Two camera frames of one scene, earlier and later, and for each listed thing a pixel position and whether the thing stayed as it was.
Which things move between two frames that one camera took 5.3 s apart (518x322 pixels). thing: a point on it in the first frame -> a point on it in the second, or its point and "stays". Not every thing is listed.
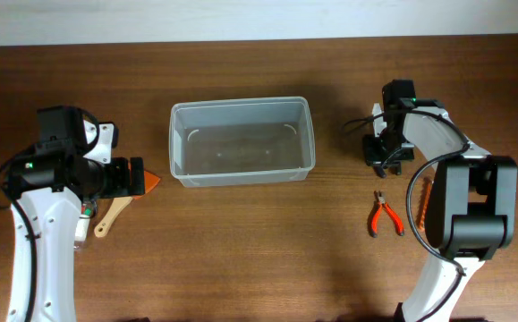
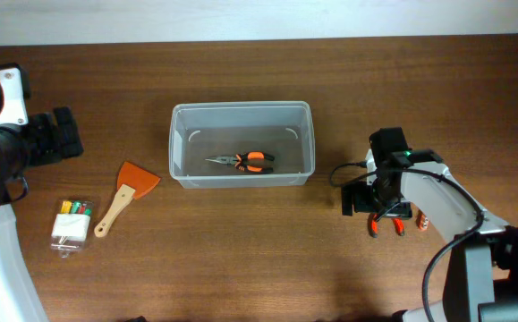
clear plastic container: [242, 141] stays
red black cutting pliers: [380, 200] stays
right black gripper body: [379, 154] -> [366, 200]
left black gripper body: [113, 179] -> [44, 142]
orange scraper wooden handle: [121, 203] stays
